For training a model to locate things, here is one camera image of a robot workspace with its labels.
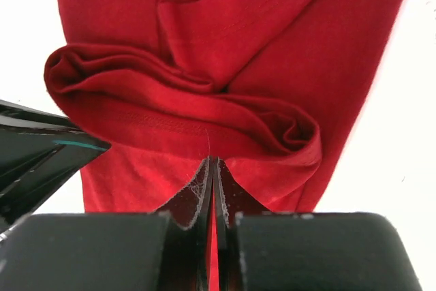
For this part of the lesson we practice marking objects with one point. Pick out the dark red t-shirt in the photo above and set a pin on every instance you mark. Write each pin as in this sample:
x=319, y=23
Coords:
x=270, y=87

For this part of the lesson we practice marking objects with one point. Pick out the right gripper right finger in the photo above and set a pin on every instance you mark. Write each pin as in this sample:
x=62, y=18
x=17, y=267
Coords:
x=261, y=250

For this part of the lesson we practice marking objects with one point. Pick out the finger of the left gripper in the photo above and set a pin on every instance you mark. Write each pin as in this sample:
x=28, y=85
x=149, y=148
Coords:
x=39, y=153

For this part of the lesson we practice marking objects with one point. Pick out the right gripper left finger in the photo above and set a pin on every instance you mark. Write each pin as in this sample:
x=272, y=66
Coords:
x=167, y=249

